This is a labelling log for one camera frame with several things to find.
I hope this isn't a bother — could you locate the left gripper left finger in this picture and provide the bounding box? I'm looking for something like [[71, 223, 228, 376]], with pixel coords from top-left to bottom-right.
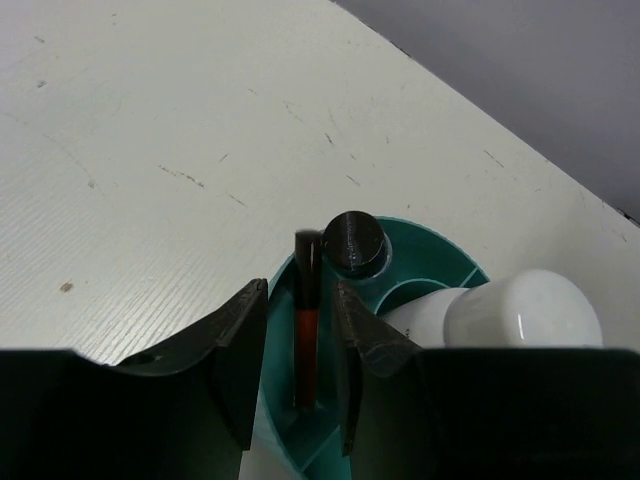
[[1, 279, 268, 479]]

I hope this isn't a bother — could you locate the white cap toner bottle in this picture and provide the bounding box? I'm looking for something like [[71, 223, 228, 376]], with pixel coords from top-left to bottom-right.
[[382, 269, 603, 348]]

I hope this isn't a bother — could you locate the teal round organizer cup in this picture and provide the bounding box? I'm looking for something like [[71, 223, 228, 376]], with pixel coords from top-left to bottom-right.
[[254, 211, 488, 479]]

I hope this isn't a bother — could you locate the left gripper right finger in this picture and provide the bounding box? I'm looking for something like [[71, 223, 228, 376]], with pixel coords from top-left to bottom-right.
[[332, 281, 639, 479]]

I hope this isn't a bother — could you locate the red lip gloss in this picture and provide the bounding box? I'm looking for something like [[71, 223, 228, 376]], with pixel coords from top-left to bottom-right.
[[294, 230, 322, 410]]

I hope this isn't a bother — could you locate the small black cap jar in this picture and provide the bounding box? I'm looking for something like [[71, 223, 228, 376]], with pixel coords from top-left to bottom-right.
[[322, 210, 391, 280]]

